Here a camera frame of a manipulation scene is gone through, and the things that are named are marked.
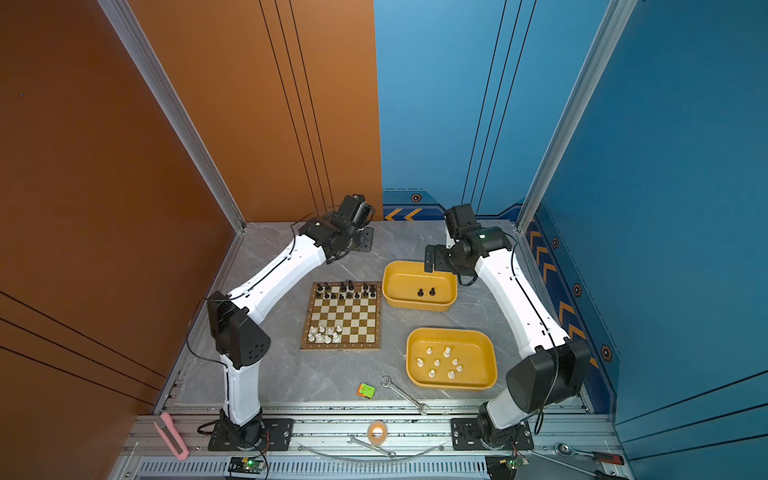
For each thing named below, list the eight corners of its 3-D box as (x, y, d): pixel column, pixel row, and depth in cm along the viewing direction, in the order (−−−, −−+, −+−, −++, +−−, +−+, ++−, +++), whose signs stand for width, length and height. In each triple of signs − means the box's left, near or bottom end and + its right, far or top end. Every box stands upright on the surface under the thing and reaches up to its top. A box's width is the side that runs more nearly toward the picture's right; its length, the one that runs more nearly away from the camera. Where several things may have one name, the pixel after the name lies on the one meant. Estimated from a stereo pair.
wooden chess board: (302, 350, 90) (299, 346, 87) (315, 286, 104) (313, 281, 102) (380, 350, 89) (379, 346, 87) (382, 285, 104) (381, 281, 102)
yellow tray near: (407, 391, 82) (407, 385, 77) (405, 336, 92) (406, 327, 88) (496, 391, 82) (502, 384, 77) (485, 336, 92) (490, 327, 87)
